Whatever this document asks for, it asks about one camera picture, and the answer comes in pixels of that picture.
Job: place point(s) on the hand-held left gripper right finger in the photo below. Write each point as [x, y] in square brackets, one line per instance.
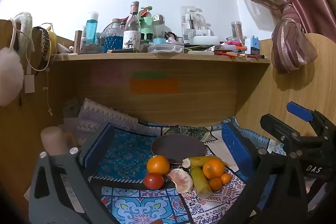
[236, 150]

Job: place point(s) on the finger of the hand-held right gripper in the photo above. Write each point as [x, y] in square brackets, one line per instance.
[279, 128]
[300, 110]

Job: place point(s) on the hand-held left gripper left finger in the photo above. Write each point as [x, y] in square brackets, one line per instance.
[101, 142]

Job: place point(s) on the large orange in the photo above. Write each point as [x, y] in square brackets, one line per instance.
[213, 168]
[157, 164]

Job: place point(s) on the green banana pieces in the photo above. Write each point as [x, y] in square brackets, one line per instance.
[200, 183]

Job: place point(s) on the dark brown round plate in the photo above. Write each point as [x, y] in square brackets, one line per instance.
[178, 146]

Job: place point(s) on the red tomato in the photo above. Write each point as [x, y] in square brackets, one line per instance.
[153, 181]

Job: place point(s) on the small tangerine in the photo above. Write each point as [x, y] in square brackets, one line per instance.
[226, 178]
[215, 183]

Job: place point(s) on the blue patterned tablecloth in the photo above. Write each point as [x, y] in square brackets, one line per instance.
[126, 158]

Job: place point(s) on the white mug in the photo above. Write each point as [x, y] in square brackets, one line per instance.
[53, 140]

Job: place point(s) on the wooden desk hutch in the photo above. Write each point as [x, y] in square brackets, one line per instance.
[197, 100]

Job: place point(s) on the pink sticky note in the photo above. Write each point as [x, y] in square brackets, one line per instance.
[107, 74]

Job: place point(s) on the orange sticky note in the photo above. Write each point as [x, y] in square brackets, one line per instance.
[154, 85]

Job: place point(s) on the blue and white block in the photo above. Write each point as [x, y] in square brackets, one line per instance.
[252, 46]

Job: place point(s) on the green sticky note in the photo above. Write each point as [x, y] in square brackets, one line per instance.
[149, 74]

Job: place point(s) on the white hanging tag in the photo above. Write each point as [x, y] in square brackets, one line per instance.
[29, 83]

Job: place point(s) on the dark pen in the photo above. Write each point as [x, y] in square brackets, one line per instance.
[122, 50]

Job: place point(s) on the grey stone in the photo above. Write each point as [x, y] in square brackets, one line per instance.
[90, 48]

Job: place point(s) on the pink scissors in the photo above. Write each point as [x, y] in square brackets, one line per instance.
[233, 43]

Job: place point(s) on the blue faceted glass jar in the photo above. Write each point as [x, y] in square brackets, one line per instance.
[114, 41]

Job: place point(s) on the glass jar of sticks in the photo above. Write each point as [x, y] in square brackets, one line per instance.
[236, 29]

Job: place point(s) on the brown cylinder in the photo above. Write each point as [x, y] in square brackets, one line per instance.
[78, 41]

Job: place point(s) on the dotted dark headband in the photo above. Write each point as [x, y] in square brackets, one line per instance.
[45, 45]

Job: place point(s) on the yellow hanging item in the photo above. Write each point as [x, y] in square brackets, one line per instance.
[52, 41]

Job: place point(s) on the white fluffy pompom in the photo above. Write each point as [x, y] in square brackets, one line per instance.
[9, 77]

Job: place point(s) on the clear plastic lidded box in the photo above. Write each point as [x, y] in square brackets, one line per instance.
[165, 48]

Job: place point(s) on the flat white box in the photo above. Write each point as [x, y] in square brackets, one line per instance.
[206, 40]

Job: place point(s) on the blue liquid bottle white cap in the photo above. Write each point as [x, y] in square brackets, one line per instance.
[92, 28]

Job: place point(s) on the clear glass bottle white label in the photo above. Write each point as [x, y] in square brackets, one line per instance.
[132, 29]

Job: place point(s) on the green pump bottle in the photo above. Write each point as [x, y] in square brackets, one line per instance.
[146, 26]

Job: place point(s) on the clear bottle silver cap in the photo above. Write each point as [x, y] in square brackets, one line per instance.
[158, 29]

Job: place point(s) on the white blister package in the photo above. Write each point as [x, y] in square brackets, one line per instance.
[190, 20]

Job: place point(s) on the white fluffy headband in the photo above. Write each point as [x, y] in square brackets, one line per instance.
[25, 24]

